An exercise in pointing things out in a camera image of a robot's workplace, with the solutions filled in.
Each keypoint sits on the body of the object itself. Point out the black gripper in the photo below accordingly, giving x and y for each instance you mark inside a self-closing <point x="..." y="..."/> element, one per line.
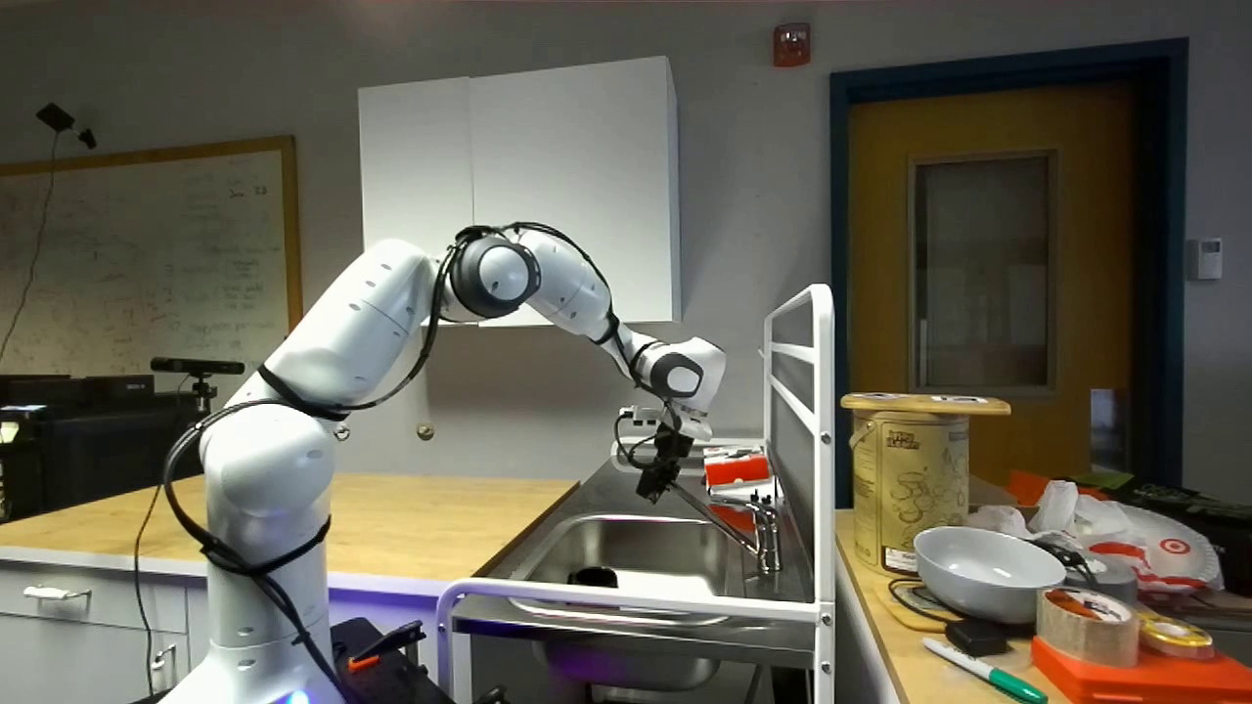
<point x="665" y="450"/>

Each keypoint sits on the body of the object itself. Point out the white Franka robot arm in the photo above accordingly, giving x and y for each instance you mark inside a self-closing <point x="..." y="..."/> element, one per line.
<point x="355" y="325"/>

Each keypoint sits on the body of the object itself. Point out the chrome sink faucet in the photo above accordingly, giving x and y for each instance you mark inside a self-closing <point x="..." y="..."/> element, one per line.
<point x="764" y="534"/>

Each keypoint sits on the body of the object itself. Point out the stainless steel sink counter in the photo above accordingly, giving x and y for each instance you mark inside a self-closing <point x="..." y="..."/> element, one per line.
<point x="626" y="540"/>

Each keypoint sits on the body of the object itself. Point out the colourful red cardboard box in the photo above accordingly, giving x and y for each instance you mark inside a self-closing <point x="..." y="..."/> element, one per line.
<point x="737" y="470"/>

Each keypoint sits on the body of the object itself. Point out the wooden table top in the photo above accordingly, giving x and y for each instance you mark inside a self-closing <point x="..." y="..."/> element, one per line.
<point x="433" y="510"/>

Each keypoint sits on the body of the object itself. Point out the yellow jar with wooden lid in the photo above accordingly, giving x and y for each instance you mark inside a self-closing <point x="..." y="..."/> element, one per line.
<point x="913" y="483"/>

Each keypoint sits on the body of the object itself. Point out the dark tray yellow rim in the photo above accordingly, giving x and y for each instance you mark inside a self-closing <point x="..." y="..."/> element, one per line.
<point x="913" y="604"/>

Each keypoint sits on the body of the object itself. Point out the white bowl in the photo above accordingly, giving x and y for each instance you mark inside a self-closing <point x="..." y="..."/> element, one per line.
<point x="982" y="572"/>

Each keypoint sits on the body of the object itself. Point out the small black block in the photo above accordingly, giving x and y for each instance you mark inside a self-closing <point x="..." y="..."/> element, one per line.
<point x="981" y="634"/>

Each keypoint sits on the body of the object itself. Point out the orange packet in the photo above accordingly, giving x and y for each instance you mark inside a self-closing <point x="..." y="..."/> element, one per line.
<point x="1031" y="491"/>

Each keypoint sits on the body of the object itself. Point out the white marker green cap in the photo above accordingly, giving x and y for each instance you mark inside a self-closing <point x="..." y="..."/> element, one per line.
<point x="992" y="675"/>

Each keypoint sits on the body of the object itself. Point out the red fire alarm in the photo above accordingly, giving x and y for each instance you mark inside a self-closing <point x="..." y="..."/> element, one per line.
<point x="793" y="46"/>

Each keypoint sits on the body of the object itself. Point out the white plastic bag red logo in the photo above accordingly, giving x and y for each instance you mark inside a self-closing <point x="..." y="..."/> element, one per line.
<point x="1149" y="540"/>

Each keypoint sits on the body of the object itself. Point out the orange flat box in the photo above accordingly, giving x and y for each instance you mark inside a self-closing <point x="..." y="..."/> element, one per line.
<point x="1136" y="681"/>

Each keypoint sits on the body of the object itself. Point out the small round gold tin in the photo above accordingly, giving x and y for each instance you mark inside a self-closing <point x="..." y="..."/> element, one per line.
<point x="1174" y="634"/>

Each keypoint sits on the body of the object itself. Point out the black equipment case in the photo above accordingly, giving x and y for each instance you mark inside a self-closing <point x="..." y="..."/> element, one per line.
<point x="78" y="443"/>

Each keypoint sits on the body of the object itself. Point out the white metal rack frame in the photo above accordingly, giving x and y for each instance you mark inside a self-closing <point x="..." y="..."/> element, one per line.
<point x="821" y="432"/>

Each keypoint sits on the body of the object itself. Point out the yellow door dark frame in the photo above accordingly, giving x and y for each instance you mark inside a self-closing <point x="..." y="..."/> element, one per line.
<point x="887" y="261"/>

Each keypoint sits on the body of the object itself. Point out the white wall cabinet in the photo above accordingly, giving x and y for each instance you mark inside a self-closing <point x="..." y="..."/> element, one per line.
<point x="550" y="171"/>

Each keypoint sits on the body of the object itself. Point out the black camera bar on stand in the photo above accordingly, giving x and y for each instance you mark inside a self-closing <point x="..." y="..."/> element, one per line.
<point x="198" y="367"/>

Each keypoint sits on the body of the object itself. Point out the whiteboard with wooden frame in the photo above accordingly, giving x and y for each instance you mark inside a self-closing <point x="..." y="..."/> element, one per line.
<point x="142" y="261"/>

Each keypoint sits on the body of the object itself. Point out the white wall thermostat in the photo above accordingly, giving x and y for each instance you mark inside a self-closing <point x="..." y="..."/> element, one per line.
<point x="1206" y="261"/>

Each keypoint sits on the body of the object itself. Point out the small black wall camera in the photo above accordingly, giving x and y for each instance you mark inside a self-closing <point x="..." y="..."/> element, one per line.
<point x="56" y="115"/>

